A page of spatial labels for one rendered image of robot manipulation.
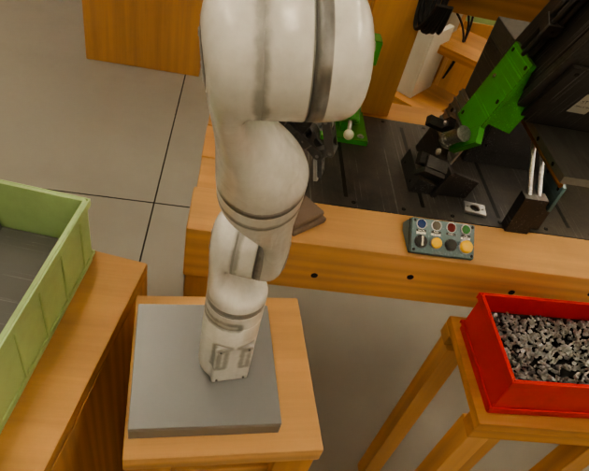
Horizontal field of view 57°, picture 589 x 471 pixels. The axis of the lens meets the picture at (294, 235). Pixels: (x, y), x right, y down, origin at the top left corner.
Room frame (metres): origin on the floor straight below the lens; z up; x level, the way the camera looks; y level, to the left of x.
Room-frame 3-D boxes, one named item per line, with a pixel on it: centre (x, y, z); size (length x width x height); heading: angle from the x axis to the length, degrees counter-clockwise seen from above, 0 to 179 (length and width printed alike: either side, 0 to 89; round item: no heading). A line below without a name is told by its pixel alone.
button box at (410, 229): (0.95, -0.32, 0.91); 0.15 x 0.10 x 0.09; 101
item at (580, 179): (1.20, -0.54, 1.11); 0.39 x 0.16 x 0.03; 11
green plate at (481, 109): (1.21, -0.38, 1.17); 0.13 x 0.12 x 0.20; 101
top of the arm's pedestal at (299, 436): (0.53, 0.06, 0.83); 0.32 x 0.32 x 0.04; 18
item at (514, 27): (1.44, -0.52, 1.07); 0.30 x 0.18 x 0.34; 101
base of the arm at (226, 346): (0.53, 0.06, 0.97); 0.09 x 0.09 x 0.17; 25
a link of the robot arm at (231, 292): (0.53, 0.06, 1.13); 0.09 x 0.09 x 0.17; 2
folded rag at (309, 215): (0.91, 0.00, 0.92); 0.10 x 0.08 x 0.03; 140
